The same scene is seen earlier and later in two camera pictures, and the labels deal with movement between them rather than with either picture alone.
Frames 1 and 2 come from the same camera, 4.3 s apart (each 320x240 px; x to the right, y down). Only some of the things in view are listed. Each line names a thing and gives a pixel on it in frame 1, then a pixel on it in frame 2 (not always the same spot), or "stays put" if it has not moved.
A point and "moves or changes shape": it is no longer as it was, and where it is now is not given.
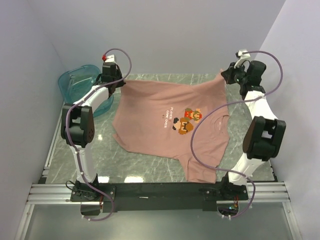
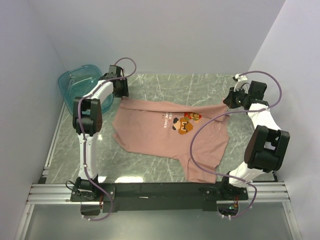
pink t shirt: (157, 118) moves or changes shape
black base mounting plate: (128, 197) stays put
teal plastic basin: (74, 82) stays put
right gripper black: (228, 74) to (229, 100)
